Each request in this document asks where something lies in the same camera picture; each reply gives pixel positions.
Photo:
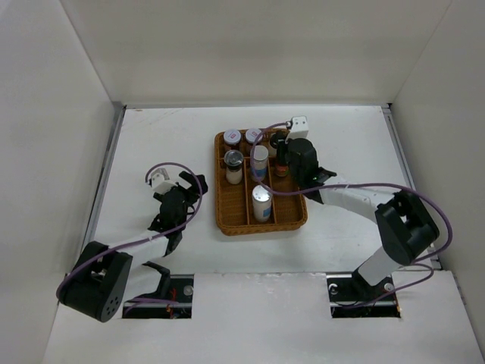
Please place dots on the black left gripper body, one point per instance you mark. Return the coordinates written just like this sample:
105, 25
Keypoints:
189, 198

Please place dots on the silver-lid blue-label shaker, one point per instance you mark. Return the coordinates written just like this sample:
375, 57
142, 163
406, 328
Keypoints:
259, 167

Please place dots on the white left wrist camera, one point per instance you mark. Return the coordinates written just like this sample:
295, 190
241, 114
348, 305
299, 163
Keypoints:
160, 182

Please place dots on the white-lid sauce jar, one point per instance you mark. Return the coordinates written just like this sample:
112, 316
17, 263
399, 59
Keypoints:
250, 137
232, 139

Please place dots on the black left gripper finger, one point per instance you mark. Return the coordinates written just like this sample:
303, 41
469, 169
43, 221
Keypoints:
201, 186
189, 178

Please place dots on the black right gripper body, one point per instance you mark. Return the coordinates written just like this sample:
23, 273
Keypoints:
297, 177

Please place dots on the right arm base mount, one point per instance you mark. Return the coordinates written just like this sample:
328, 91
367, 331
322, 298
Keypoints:
351, 298

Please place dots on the clear-cap grinder bottle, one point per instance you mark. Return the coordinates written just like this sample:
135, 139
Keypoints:
233, 160

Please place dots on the brown wicker divided tray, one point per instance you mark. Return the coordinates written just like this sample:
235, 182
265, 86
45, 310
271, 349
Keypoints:
245, 207

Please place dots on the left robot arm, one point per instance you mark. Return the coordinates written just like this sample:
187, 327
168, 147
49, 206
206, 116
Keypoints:
97, 283

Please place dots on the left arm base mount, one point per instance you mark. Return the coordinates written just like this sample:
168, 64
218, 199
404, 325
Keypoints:
171, 299

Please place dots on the black-cap white spice bottle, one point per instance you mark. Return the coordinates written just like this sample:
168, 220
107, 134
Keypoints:
273, 143

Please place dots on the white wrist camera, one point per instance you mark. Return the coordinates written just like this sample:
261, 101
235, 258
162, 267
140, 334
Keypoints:
298, 127
160, 182

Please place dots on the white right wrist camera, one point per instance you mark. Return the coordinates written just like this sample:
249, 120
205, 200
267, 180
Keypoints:
298, 127

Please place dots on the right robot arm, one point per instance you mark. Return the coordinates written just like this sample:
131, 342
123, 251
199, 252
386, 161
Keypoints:
405, 226

